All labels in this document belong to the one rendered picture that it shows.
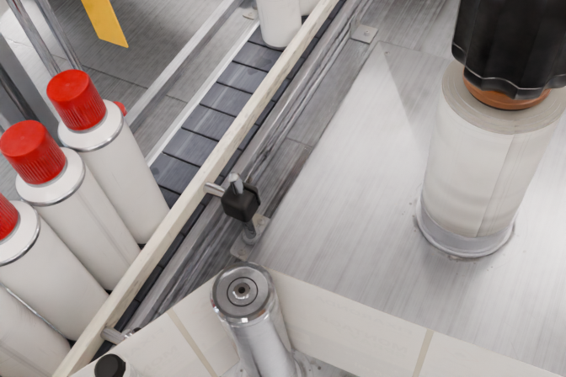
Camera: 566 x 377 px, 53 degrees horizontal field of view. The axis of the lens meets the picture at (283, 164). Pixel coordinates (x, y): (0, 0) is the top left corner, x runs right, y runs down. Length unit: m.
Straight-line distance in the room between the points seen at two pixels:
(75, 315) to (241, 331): 0.21
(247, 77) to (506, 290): 0.37
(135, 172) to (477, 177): 0.28
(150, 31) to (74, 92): 0.45
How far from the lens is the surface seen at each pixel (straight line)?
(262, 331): 0.35
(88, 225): 0.48
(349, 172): 0.60
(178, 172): 0.63
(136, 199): 0.52
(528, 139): 0.42
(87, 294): 0.51
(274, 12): 0.68
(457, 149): 0.44
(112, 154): 0.47
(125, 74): 0.82
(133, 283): 0.53
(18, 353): 0.50
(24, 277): 0.45
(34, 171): 0.43
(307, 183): 0.59
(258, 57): 0.72
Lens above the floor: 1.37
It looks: 54 degrees down
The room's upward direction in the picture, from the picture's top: 9 degrees counter-clockwise
